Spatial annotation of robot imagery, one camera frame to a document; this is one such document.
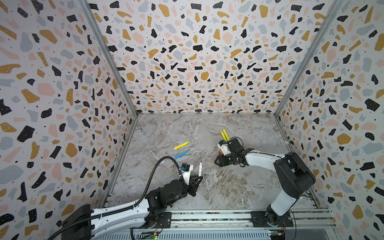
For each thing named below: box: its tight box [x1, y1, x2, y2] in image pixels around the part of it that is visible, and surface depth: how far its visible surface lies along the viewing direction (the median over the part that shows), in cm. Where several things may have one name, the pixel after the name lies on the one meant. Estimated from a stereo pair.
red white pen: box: [198, 160, 203, 177], surface depth 76 cm
